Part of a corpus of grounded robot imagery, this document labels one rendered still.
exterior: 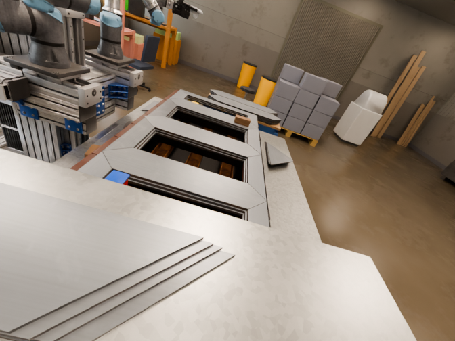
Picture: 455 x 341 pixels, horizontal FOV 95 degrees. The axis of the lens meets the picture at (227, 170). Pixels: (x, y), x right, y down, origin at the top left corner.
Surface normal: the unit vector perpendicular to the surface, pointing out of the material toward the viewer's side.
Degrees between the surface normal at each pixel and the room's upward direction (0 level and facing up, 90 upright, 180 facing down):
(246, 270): 0
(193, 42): 90
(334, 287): 0
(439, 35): 90
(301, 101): 90
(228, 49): 90
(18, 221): 0
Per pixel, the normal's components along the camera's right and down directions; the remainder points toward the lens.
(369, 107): 0.00, 0.40
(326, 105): -0.21, 0.49
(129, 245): 0.30, -0.79
